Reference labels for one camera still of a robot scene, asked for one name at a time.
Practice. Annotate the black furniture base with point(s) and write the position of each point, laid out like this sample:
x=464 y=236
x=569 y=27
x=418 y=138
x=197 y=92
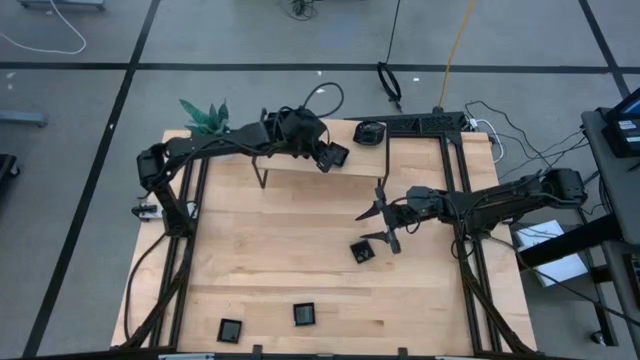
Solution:
x=7 y=167

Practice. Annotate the black table edge clip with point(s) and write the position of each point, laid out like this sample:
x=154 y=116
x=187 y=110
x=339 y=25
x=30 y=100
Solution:
x=402 y=352
x=257 y=350

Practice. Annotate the black laptop blue screen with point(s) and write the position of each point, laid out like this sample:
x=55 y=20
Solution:
x=622 y=135

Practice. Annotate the green artificial plant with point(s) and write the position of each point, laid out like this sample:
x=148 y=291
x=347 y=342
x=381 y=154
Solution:
x=202 y=117

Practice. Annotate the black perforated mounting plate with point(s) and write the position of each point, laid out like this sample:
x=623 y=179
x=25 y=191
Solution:
x=430 y=122

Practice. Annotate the black oval mini plate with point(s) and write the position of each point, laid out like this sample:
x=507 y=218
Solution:
x=370 y=133

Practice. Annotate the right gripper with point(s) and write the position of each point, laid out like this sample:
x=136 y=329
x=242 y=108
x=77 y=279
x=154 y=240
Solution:
x=415 y=206

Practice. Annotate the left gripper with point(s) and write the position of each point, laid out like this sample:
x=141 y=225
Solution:
x=295 y=131

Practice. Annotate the black small square mini plate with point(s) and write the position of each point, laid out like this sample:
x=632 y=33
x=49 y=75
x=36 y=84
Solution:
x=229 y=330
x=362 y=251
x=340 y=155
x=304 y=314

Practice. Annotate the grey desk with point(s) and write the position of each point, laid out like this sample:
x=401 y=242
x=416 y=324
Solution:
x=615 y=185

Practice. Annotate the silver table edge bracket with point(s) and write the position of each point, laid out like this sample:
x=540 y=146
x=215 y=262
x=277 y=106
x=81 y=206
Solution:
x=185 y=357

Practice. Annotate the grey furniture foot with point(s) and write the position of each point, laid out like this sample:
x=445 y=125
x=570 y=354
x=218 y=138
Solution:
x=22 y=118

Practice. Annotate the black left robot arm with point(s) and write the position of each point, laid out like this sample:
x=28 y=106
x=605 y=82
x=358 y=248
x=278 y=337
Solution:
x=165 y=150

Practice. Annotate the white paper sheet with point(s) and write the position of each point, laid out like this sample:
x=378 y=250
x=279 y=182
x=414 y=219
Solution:
x=567 y=274

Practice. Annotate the black caster wheel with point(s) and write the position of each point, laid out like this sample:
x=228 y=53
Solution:
x=599 y=338

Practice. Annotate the black desk crossbar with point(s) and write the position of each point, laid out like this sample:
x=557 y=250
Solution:
x=570 y=243

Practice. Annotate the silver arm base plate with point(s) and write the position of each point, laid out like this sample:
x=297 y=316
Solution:
x=145 y=211

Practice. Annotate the grey cart base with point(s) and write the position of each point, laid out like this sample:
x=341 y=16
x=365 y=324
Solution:
x=60 y=4

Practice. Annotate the wooden shelf black metal legs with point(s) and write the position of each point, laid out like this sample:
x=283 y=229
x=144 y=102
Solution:
x=365 y=162

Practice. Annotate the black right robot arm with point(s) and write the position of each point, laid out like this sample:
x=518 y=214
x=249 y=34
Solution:
x=515 y=200

